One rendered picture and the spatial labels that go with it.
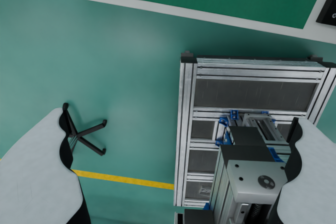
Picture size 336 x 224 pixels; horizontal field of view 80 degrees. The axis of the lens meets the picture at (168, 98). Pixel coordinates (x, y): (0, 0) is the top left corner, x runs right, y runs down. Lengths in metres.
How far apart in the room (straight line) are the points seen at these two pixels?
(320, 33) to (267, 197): 0.40
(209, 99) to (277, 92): 0.39
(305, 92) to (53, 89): 1.64
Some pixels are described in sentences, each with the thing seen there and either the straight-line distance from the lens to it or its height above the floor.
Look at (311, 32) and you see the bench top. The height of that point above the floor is 0.75.
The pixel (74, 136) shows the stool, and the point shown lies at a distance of 1.74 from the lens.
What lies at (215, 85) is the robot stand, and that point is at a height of 0.21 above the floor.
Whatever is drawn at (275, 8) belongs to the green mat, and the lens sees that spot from 0.56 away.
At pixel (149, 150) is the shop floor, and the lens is 1.77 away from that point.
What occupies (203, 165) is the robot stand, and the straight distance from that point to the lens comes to 1.57.
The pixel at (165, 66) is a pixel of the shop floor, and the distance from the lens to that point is 1.35.
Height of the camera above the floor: 1.26
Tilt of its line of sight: 60 degrees down
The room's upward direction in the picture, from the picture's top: 175 degrees counter-clockwise
